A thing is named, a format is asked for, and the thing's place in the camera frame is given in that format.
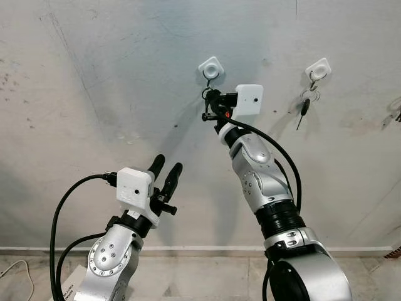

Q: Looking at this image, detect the black-headed key with rings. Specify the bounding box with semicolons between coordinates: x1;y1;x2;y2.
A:
296;88;321;131

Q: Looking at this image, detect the white printed box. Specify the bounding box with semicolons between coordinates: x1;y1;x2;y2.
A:
49;266;86;301

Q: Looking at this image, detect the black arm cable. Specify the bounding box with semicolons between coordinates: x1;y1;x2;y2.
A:
50;174;120;301
232;119;303;217

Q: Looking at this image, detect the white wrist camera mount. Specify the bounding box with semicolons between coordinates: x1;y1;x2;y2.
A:
117;167;161;228
216;83;264;135

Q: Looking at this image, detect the white floor cable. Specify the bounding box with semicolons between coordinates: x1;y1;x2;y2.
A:
0;259;36;297

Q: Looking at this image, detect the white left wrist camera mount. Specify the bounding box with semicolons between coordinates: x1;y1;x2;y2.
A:
117;167;161;228

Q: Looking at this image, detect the white wall hook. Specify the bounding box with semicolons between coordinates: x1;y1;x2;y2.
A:
305;58;332;92
199;56;224;89

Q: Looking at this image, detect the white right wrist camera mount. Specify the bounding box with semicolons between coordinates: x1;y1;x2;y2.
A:
216;83;264;135

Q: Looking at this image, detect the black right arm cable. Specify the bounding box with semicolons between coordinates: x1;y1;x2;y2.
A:
232;119;303;217

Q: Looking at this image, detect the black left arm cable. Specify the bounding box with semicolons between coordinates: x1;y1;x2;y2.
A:
50;174;120;301

